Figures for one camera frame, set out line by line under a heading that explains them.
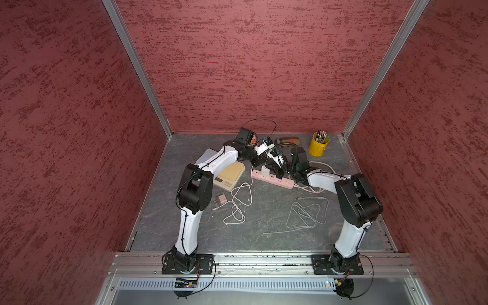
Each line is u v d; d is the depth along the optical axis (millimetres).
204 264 743
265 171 947
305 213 881
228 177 972
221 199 901
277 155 814
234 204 898
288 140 1129
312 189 947
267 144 816
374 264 778
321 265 735
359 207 495
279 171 829
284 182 965
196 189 542
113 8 709
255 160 838
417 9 712
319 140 999
